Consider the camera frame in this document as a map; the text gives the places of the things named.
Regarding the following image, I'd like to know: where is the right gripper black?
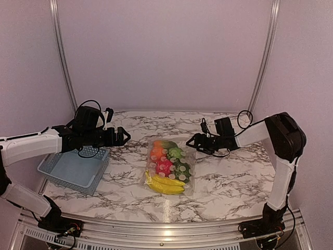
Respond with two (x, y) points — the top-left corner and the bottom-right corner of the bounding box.
(186, 133), (225, 154)

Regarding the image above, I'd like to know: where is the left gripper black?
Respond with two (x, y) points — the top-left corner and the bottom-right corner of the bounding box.
(82, 127), (131, 147)

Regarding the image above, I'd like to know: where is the clear zip top bag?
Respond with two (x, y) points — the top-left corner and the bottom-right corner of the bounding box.
(141, 137), (196, 196)

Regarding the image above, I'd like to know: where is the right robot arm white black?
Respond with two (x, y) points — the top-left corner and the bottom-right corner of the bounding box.
(186, 112), (306, 233)

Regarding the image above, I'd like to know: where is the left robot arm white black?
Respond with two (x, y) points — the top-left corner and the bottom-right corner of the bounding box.
(1, 106), (131, 232)

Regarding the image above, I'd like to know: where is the light green fake fruit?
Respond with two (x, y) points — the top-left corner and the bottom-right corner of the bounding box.
(167, 147), (186, 159)

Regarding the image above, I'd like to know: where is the dark green fake vegetable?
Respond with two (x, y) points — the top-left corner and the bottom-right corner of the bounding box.
(172, 160), (192, 183)

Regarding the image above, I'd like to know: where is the fake orange fruit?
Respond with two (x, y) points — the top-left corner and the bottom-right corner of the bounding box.
(150, 147), (168, 161)

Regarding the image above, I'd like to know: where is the pink red fake fruit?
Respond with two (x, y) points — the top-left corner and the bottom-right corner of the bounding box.
(155, 159), (173, 177)

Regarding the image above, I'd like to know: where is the yellow fake banana bunch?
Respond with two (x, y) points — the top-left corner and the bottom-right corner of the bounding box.
(145, 170), (185, 195)

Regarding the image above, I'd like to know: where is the light blue plastic basket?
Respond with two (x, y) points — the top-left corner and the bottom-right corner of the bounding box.
(37, 146), (109, 195)

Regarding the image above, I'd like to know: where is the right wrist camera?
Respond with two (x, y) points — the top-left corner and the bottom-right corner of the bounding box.
(200, 118), (211, 137)

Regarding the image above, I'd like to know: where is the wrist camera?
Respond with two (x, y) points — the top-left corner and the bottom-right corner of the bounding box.
(200, 118), (211, 137)
(96, 108), (114, 130)

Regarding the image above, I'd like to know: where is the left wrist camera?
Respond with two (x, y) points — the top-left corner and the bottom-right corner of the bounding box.
(96, 108), (114, 130)

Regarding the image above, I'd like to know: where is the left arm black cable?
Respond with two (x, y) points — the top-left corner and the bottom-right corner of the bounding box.
(74, 99), (103, 158)

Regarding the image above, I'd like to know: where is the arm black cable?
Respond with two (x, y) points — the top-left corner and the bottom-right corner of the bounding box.
(74, 99), (103, 158)
(212, 109), (253, 157)

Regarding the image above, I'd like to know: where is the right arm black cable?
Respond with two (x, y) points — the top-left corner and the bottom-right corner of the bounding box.
(212, 109), (253, 157)

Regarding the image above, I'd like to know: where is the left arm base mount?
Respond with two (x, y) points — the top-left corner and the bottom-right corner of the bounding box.
(37, 207), (83, 237)

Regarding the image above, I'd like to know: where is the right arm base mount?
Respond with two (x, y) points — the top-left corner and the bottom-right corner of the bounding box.
(238, 205), (286, 239)

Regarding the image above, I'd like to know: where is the front aluminium rail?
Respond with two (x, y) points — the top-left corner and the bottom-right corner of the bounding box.
(9, 210), (313, 249)

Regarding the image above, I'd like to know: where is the left aluminium frame post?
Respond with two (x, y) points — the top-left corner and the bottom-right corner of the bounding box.
(49, 0), (78, 111)

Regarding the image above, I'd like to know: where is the aluminium frame post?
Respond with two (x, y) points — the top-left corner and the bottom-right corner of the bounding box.
(49, 0), (78, 111)
(248, 0), (281, 113)

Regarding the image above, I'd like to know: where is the right aluminium frame post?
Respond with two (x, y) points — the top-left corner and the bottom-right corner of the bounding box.
(248, 0), (281, 113)

